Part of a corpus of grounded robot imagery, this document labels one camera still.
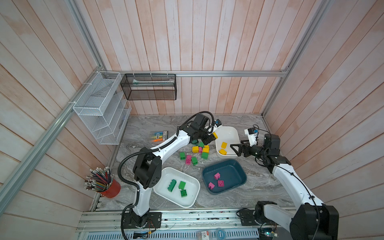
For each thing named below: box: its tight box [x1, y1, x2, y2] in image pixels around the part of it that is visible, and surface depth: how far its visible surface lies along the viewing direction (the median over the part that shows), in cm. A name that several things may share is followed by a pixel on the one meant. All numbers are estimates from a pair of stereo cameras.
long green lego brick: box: [167, 179, 177, 193], surface depth 84 cm
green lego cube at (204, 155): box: [201, 152, 209, 160], surface depth 99 cm
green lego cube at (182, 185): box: [178, 181, 186, 190], surface depth 86 cm
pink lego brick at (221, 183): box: [217, 180, 225, 187], surface depth 85 cm
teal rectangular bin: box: [202, 160, 247, 195], surface depth 89 cm
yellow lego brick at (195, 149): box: [192, 146, 199, 153], surface depth 100 cm
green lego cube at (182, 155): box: [179, 152, 186, 160], surface depth 96 cm
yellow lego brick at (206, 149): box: [202, 145, 210, 153], surface depth 100 cm
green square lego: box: [180, 189, 188, 198], surface depth 81 cm
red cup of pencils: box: [83, 166, 121, 199], surface depth 75 cm
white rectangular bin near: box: [153, 167, 201, 208], surface depth 85 cm
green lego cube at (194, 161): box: [191, 157, 199, 166], surface depth 96 cm
